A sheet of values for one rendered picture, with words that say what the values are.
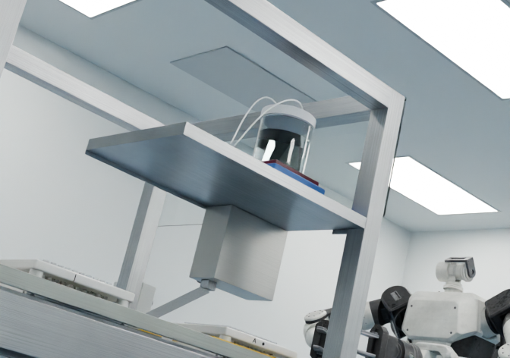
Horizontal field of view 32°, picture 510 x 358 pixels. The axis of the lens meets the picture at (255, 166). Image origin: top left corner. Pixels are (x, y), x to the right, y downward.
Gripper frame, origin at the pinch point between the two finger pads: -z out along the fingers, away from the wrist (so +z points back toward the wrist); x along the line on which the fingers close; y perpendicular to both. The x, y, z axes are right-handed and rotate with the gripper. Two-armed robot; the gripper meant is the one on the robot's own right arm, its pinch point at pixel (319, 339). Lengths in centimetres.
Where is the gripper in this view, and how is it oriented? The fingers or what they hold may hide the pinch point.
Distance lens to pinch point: 263.1
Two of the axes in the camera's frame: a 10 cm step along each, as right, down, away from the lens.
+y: -9.5, -1.3, 2.9
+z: 2.3, 3.5, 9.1
